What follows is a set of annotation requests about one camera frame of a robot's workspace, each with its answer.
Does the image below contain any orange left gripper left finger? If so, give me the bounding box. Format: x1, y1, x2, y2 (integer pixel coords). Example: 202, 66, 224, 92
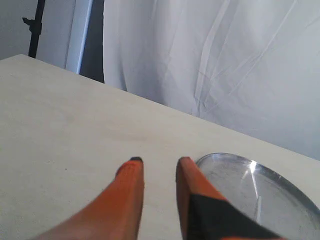
37, 157, 144, 240

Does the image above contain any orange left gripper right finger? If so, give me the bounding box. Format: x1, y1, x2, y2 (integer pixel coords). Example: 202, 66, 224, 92
175, 157, 281, 240

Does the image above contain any round silver metal plate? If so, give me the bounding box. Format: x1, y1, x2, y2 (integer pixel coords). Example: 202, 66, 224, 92
196, 153, 320, 240

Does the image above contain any white panel with dark edge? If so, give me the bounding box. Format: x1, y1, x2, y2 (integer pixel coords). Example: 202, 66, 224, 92
65, 0, 105, 83

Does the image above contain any black light stand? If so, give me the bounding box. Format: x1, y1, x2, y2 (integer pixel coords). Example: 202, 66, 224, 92
22, 0, 46, 59

